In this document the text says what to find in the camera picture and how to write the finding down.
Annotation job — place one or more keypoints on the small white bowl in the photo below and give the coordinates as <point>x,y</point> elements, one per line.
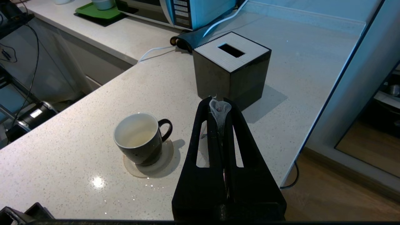
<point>103,3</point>

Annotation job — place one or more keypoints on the silver microwave oven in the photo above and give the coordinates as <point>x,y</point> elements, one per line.
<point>200,12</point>

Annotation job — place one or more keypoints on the black cylindrical motor unit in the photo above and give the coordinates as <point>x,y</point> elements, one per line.
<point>29,118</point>

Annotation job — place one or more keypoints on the round pale coaster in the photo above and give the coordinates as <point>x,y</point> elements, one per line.
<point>164,162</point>

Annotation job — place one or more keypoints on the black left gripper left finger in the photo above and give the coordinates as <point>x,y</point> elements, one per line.
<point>193,193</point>

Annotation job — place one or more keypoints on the black compartment box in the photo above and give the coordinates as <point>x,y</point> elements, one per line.
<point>31,214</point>

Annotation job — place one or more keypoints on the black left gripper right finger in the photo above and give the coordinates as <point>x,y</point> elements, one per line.
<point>256,193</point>

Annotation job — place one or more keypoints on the black mug white inside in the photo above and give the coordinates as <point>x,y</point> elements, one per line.
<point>140,147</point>

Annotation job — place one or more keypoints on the green tray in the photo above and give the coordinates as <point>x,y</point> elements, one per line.
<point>100,14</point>

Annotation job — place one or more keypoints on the black tissue box white lid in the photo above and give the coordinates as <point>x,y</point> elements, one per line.
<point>231,75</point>

